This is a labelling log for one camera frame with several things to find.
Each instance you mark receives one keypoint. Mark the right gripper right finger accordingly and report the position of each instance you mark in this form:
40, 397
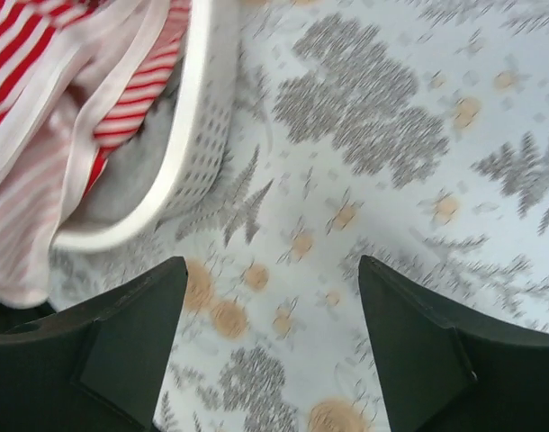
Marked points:
443, 366

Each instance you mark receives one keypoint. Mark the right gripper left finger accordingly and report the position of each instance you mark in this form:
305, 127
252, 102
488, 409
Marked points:
96, 366

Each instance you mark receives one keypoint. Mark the red white striped tank top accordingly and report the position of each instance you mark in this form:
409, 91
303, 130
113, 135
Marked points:
77, 79

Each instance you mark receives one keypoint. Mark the grey garment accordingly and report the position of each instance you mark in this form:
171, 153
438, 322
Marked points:
132, 168

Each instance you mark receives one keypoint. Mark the floral table mat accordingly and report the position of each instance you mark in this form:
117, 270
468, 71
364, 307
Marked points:
416, 132

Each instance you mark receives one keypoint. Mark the white laundry basket left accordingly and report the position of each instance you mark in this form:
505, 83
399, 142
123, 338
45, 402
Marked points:
198, 133

